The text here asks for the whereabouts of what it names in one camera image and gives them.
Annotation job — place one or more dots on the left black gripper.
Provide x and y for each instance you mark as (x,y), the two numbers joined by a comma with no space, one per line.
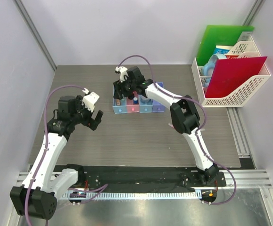
(90,122)

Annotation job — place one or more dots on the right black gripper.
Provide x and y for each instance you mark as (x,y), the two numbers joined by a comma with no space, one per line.
(119,86)

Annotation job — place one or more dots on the clear paper clip jar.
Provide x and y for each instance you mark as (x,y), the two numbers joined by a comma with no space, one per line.
(145,100)

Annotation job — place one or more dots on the pink drawer box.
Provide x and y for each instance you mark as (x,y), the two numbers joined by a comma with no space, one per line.
(131,108)

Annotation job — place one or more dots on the purple drawer box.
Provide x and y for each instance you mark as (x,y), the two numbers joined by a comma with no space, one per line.
(157,107)

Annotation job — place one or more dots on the light blue drawer box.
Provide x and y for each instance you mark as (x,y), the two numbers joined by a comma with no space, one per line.
(119,109)

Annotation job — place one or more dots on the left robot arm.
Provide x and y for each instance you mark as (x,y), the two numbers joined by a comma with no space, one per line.
(38,194)

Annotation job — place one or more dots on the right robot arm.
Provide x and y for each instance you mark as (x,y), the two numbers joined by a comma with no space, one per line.
(184,115)

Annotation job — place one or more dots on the blue tape roll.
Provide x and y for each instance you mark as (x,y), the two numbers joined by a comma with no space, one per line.
(211,63)

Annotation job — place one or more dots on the green folder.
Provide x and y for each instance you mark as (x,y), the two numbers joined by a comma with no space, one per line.
(226,35)

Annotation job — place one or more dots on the blue white book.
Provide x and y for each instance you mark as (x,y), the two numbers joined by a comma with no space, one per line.
(222,49)

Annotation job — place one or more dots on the magenta folder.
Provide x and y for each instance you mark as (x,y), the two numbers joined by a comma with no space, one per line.
(229,74)

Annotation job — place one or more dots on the red white book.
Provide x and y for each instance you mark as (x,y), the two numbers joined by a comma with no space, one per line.
(232,56)

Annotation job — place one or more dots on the white file organizer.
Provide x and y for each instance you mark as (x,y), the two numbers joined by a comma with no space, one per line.
(245,91)

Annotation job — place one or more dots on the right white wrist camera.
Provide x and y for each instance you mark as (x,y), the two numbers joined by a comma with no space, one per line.
(123,73)

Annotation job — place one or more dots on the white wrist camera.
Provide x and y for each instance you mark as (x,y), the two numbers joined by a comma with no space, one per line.
(89,100)
(123,73)

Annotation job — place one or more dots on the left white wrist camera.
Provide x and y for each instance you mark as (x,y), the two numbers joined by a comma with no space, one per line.
(89,100)

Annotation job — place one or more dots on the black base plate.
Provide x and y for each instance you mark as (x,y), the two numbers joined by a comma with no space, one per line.
(97,176)

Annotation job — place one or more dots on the slotted cable duct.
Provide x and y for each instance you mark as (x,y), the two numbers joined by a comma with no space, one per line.
(133,196)

